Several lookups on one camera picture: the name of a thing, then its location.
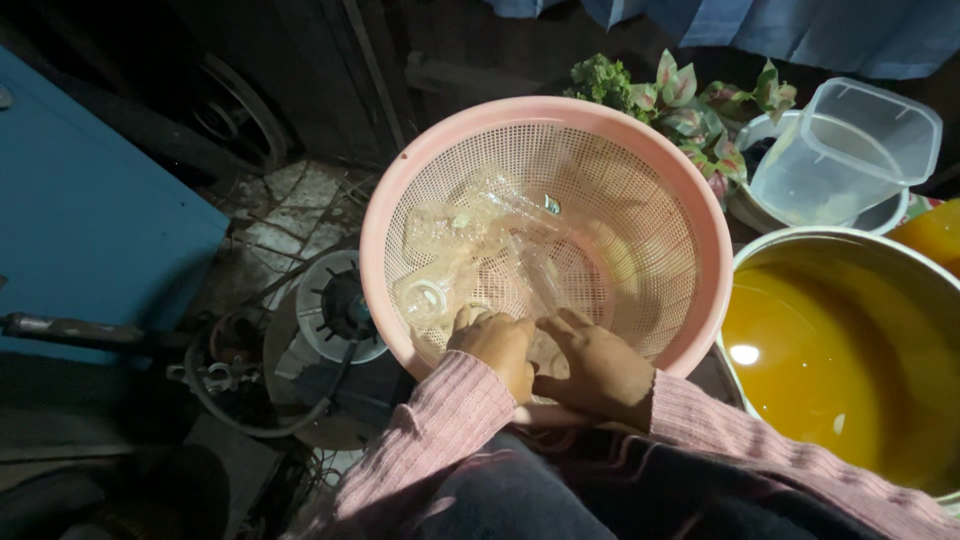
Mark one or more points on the person's right hand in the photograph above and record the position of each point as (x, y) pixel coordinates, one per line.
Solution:
(600, 371)

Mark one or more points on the person's left hand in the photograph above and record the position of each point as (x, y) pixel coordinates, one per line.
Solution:
(499, 352)

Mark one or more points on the person's left fingers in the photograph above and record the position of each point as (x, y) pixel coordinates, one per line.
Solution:
(480, 316)

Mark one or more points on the clear plastic bottle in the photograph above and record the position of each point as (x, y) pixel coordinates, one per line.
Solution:
(544, 285)
(431, 294)
(525, 199)
(442, 229)

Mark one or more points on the gas burner stove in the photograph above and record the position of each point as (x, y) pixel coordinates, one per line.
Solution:
(330, 330)

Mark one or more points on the pink plastic colander basket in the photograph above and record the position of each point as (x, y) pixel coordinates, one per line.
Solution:
(652, 225)

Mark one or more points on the green leafy herb bunch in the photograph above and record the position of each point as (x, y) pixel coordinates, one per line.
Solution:
(600, 82)

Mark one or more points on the pink green leafy plant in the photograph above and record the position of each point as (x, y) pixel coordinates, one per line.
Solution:
(697, 112)

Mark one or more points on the metal wheel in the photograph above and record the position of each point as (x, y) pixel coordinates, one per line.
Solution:
(240, 112)

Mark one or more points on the metal pot of yellow liquid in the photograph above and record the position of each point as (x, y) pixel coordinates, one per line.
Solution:
(840, 360)

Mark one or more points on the clear plastic container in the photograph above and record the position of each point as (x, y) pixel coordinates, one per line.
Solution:
(840, 154)

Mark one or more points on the blue cabinet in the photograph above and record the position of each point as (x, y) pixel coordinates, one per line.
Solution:
(82, 225)

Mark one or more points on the white bowl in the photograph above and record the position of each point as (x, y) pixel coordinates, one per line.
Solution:
(885, 214)

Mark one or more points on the blue curtain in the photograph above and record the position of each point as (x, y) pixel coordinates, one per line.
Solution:
(787, 30)

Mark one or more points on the orange plastic vessel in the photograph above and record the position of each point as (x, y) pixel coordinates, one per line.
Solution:
(930, 236)

